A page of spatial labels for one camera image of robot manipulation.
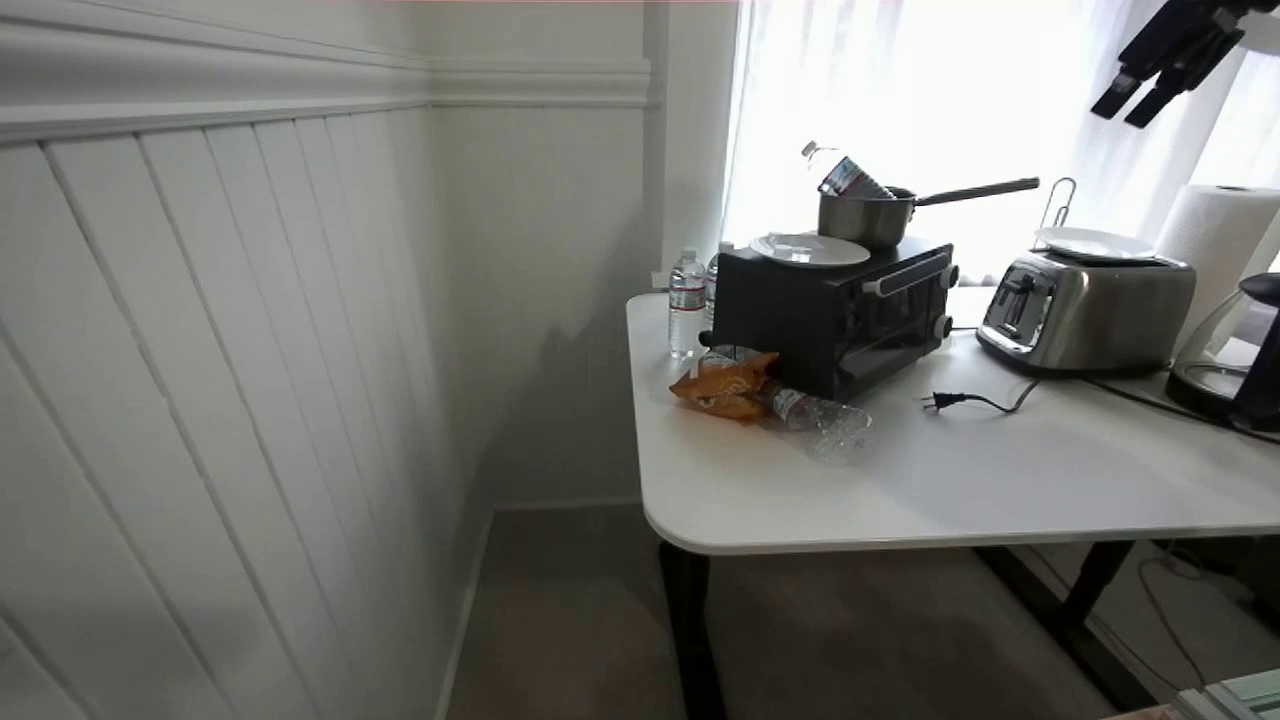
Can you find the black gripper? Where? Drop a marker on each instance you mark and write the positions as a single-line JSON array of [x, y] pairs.
[[1193, 28]]

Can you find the black toaster oven body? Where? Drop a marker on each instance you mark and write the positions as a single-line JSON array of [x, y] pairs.
[[773, 323]]

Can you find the small white plate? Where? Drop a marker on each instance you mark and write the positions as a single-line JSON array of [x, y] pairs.
[[1099, 240]]

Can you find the white paper towel roll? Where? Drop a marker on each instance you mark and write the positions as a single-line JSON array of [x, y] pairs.
[[1220, 240]]

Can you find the white sheer curtain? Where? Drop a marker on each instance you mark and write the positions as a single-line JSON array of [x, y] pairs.
[[932, 94]]

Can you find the silver slot toaster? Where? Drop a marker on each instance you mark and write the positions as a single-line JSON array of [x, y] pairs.
[[1103, 314]]

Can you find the black coffee maker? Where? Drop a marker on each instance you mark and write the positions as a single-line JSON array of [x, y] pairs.
[[1262, 381]]

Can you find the grey box in saucepan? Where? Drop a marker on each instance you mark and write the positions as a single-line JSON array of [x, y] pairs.
[[848, 178]]

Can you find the white plate with grey rim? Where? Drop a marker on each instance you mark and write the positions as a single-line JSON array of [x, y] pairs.
[[808, 251]]

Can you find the clear crumpled plastic bag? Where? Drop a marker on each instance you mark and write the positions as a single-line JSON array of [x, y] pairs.
[[827, 418]]

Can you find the clear plastic water bottle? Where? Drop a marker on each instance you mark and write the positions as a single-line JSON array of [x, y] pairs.
[[685, 304]]

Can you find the orange snack bag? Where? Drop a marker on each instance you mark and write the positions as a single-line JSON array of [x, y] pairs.
[[726, 385]]

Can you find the pale green box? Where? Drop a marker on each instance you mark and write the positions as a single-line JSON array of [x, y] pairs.
[[1235, 697]]

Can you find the black table leg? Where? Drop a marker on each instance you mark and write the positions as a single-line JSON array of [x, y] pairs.
[[688, 625]]

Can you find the black table leg frame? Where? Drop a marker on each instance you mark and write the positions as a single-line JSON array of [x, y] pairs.
[[1064, 623]]

